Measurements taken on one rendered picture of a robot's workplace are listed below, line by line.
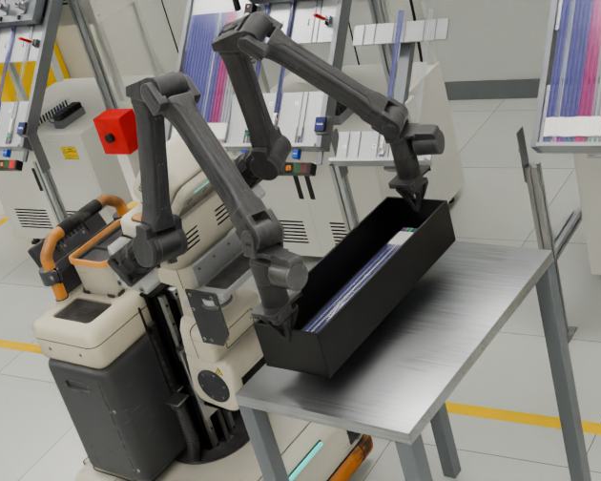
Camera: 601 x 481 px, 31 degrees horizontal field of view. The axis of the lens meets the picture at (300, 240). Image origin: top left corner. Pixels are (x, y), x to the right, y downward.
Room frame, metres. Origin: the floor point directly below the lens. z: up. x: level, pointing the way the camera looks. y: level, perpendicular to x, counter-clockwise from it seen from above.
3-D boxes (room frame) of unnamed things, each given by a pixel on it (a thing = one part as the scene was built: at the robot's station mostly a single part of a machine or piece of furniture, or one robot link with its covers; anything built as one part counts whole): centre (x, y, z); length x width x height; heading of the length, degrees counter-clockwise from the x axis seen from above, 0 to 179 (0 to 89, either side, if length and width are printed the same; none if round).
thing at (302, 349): (2.19, -0.11, 0.90); 0.57 x 0.17 x 0.11; 138
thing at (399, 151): (2.40, -0.30, 1.10); 0.07 x 0.06 x 0.07; 58
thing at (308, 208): (4.18, -0.27, 0.31); 0.70 x 0.65 x 0.62; 52
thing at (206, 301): (2.47, 0.19, 0.84); 0.28 x 0.16 x 0.22; 138
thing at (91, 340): (2.72, 0.47, 0.59); 0.55 x 0.34 x 0.83; 138
